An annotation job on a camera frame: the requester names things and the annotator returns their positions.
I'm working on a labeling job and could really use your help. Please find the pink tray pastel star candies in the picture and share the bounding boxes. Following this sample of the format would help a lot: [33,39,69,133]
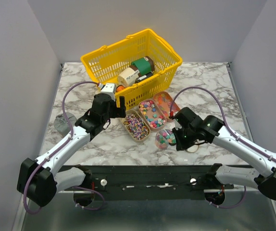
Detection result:
[138,99,167,132]

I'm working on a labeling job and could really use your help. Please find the pink tray translucent star candies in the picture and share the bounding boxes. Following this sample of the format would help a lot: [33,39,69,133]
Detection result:
[153,91,173,122]

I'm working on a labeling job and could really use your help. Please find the gold rimmed jar lid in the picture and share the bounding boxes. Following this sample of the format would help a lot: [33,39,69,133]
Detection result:
[186,142,199,153]

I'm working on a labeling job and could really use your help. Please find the beige tray swirl lollipops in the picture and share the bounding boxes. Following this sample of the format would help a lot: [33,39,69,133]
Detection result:
[120,109,151,143]

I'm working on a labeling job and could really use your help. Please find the clear plastic candy jar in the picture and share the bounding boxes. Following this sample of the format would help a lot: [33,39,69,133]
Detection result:
[155,130,169,150]

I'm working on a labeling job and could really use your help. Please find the cream wrapped paper roll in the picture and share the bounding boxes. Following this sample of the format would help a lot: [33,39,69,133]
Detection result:
[117,66,140,87]

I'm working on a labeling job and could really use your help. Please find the black box package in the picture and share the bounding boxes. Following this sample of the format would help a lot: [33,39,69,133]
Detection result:
[135,72,153,83]

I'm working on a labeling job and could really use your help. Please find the yellow plastic shopping basket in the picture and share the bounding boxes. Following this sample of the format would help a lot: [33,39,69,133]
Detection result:
[81,28,183,109]

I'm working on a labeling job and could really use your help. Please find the green wrapped brown package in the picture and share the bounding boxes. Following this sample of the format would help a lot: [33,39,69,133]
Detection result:
[131,56,155,75]

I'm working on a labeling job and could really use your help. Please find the grey crumpled cloth lump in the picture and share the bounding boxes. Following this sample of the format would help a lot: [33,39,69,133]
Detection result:
[53,112,77,137]

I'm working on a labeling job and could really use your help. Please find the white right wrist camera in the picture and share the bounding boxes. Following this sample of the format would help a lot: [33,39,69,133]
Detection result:
[169,111,181,130]

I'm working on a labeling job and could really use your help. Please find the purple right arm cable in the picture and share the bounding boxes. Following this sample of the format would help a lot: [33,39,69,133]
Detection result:
[168,86,276,209]

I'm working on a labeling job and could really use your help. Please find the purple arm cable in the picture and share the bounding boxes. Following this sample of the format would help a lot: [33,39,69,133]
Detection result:
[22,81,105,215]
[168,86,276,209]

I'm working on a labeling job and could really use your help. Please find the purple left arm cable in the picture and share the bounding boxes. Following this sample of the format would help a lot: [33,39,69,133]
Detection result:
[22,81,105,215]

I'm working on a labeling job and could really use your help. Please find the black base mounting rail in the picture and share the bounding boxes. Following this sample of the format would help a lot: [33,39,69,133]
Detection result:
[56,163,253,201]

